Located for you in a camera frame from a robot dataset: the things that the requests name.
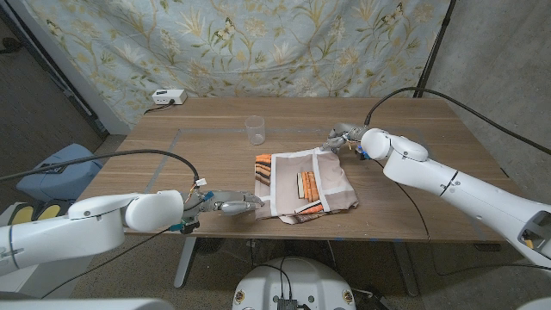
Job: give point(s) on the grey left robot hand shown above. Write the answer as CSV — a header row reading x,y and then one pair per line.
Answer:
x,y
228,202

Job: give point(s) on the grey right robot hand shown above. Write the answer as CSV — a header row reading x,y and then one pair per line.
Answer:
x,y
344,133

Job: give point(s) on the beige orange patterned cloth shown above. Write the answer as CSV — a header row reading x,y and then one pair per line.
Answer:
x,y
284,185

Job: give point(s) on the white left shoulder housing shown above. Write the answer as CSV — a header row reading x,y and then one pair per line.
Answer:
x,y
86,304

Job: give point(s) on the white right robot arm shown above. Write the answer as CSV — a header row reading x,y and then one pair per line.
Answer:
x,y
473,198

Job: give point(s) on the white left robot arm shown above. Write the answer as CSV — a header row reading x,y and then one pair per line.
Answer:
x,y
86,224

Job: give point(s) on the white right shoulder housing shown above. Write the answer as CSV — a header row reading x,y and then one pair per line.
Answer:
x,y
536,305

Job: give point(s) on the clear plastic cup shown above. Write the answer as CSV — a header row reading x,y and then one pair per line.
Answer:
x,y
255,129

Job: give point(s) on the floral printed backdrop cloth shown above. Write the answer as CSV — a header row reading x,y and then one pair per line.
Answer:
x,y
280,51

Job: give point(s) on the black round ribbed object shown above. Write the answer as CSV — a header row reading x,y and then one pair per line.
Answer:
x,y
209,245

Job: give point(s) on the grey metal table leg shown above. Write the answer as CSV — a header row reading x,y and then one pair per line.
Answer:
x,y
185,262
406,271

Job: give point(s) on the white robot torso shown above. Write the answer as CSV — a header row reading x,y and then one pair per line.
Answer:
x,y
301,280

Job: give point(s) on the black backdrop stand pole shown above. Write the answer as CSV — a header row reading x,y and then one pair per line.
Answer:
x,y
432,51

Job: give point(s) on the white power box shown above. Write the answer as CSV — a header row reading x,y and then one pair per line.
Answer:
x,y
168,97

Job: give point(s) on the black power adapter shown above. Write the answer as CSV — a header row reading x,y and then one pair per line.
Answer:
x,y
374,303

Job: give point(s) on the black slipper yellow insole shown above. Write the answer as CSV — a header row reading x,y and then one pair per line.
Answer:
x,y
21,214
49,211

